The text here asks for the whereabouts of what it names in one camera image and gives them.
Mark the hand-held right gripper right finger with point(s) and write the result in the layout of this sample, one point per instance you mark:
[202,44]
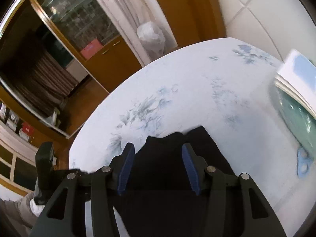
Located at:
[191,170]

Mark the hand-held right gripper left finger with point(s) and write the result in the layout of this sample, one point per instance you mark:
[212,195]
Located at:
[124,170]

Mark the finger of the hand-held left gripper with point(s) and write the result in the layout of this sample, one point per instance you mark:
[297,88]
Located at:
[66,170]

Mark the black garment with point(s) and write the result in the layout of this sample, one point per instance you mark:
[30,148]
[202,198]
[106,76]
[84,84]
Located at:
[160,165]

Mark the person's left forearm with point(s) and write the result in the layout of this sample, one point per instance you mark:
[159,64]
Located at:
[17,209]

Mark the red box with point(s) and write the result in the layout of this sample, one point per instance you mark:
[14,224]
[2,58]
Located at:
[27,128]

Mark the white floral tablecloth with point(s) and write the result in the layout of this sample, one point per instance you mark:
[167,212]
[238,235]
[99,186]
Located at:
[197,91]

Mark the wooden glass cabinet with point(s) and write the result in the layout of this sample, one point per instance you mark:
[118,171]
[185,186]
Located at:
[56,54]

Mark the teal ceramic bowl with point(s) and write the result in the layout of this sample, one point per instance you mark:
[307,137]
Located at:
[296,118]

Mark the pink box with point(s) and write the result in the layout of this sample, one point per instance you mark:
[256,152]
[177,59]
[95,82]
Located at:
[90,48]

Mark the white plastic bag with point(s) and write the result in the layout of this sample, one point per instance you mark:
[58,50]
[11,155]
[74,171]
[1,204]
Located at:
[150,38]

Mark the white curtain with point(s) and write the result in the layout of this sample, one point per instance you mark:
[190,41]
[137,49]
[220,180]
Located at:
[128,12]

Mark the wooden door frame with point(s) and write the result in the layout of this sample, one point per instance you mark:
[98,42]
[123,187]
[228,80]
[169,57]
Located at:
[195,7]

